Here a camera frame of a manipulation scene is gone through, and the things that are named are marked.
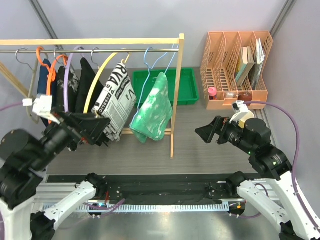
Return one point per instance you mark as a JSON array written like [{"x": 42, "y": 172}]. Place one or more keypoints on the green plastic tray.
[{"x": 188, "y": 91}]

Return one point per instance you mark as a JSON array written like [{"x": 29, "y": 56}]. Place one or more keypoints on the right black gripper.
[{"x": 219, "y": 125}]

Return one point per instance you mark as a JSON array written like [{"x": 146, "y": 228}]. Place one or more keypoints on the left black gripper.
[{"x": 84, "y": 127}]

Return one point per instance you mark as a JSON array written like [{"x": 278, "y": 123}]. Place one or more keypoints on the purple plastic hanger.
[{"x": 70, "y": 87}]

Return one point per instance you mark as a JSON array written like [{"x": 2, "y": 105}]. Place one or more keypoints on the orange plastic file organizer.
[{"x": 218, "y": 68}]

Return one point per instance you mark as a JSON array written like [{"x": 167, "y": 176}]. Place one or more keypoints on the dark red jar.
[{"x": 245, "y": 96}]

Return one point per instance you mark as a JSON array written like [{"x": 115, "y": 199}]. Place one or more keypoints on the black white patterned trousers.
[{"x": 59, "y": 90}]

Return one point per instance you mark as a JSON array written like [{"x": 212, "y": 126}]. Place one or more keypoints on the pink capped bottle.
[{"x": 212, "y": 93}]

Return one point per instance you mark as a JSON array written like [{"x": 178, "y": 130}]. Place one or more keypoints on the orange plastic hanger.
[{"x": 51, "y": 76}]

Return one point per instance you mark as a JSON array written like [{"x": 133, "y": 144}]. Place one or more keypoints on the clear small bottle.
[{"x": 229, "y": 95}]

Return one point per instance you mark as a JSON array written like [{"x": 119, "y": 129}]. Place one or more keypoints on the green white trousers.
[{"x": 153, "y": 116}]

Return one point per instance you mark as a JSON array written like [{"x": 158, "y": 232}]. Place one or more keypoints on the newspaper print trousers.
[{"x": 116, "y": 101}]

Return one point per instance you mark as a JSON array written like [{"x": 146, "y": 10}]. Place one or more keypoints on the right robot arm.
[{"x": 291, "y": 220}]

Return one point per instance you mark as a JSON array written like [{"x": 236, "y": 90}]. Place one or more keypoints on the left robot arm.
[{"x": 25, "y": 157}]

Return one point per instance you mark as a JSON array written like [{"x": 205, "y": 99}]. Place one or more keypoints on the navy blue trousers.
[{"x": 42, "y": 84}]

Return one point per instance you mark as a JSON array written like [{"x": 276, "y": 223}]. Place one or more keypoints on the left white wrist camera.
[{"x": 43, "y": 107}]

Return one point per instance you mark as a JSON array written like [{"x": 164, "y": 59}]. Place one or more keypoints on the books in organizer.
[{"x": 249, "y": 65}]

